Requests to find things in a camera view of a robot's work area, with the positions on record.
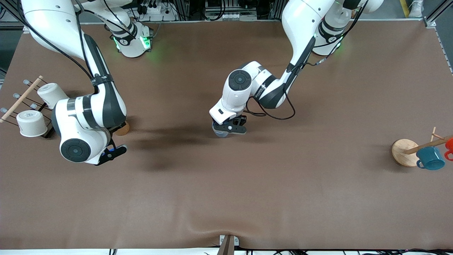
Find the blue plastic cup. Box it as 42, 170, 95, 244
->
212, 122, 230, 138

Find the white paper cup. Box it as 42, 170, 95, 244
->
16, 110, 48, 137
37, 83, 70, 109

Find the white terminal strip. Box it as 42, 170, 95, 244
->
222, 13, 258, 21

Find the white power strip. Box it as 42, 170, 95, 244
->
142, 3, 176, 22

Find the wooden mug tree stand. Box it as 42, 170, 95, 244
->
391, 127, 453, 167

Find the blue enamel mug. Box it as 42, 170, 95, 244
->
416, 146, 446, 171

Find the white sneaker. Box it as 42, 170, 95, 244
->
409, 0, 424, 18

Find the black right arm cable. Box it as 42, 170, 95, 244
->
16, 0, 117, 85

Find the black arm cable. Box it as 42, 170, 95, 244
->
243, 0, 370, 121
16, 0, 117, 85

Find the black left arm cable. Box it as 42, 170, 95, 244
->
243, 0, 370, 121

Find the black wire cup rack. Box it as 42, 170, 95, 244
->
0, 75, 57, 138

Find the metal table clamp bracket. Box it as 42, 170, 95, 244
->
217, 234, 240, 255

